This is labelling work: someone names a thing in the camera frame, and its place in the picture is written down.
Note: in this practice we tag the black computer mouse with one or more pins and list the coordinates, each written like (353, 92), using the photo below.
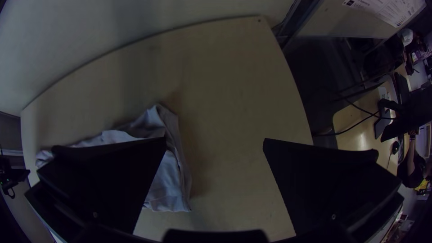
(395, 148)

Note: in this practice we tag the light grey t-shirt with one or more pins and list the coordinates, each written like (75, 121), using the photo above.
(168, 182)

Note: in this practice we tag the person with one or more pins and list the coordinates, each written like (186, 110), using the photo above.
(411, 158)

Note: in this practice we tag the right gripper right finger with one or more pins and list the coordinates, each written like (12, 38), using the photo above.
(324, 189)

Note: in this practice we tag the pale wooden desk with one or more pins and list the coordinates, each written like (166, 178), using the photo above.
(361, 135)

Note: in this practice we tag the white printed poster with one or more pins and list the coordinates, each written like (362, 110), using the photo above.
(388, 8)

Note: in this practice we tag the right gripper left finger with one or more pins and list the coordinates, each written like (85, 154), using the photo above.
(101, 182)

